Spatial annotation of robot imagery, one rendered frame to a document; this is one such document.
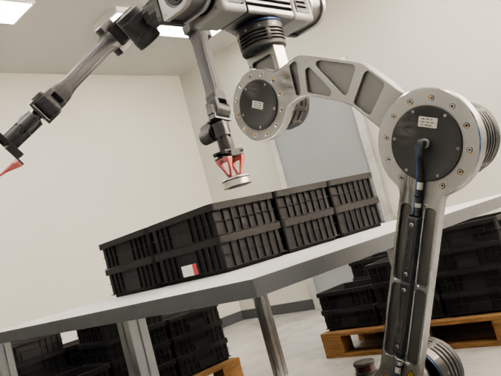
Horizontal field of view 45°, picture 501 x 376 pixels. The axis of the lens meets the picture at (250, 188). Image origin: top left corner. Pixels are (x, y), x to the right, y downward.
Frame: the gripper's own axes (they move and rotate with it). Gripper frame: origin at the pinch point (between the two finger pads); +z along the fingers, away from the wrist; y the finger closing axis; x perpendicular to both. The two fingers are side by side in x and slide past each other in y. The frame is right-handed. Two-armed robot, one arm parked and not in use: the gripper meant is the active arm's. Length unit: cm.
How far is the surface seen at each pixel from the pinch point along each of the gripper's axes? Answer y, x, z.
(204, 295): 68, 41, 33
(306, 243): -17.4, 9.0, 30.6
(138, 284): 15, -50, 28
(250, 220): 5.5, 6.2, 17.4
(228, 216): 14.7, 5.1, 14.4
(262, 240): 3.5, 6.8, 25.1
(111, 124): -215, -326, -125
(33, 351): 0, -170, 48
